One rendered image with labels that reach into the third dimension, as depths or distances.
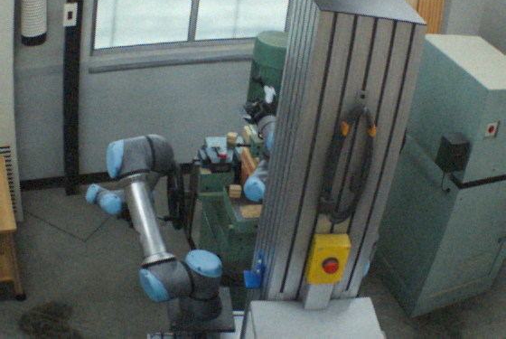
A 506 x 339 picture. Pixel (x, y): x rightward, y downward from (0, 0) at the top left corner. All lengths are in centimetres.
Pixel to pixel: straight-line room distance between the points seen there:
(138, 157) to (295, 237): 69
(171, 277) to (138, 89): 203
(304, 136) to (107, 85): 253
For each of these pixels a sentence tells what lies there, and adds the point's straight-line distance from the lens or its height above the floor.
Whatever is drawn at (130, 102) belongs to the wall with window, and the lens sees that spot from 402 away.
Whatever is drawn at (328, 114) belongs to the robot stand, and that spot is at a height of 179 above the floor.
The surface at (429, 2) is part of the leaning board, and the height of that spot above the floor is 127.
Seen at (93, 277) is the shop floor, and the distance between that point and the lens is 361.
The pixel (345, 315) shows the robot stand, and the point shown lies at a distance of 180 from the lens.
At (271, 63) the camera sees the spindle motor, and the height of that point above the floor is 143.
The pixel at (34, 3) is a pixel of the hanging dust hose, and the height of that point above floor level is 133.
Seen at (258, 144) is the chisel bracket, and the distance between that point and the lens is 275.
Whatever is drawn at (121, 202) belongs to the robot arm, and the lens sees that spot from 255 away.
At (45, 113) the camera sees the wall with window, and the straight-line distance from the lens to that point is 394.
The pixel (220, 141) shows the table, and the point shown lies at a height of 90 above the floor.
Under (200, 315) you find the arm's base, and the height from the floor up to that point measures 85.
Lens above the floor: 247
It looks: 31 degrees down
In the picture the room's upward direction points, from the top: 8 degrees clockwise
